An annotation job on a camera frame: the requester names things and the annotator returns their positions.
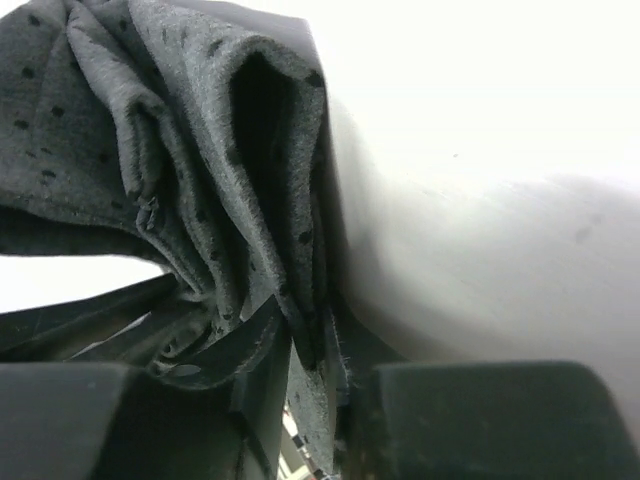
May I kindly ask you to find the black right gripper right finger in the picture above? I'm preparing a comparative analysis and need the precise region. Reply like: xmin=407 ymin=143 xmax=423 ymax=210
xmin=323 ymin=305 xmax=631 ymax=479

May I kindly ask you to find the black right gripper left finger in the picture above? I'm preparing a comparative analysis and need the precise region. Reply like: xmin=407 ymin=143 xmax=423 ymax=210
xmin=1 ymin=275 xmax=291 ymax=479

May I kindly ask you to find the dark grey dotted skirt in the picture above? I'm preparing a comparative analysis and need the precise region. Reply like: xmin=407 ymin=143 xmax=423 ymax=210
xmin=1 ymin=1 xmax=334 ymax=471

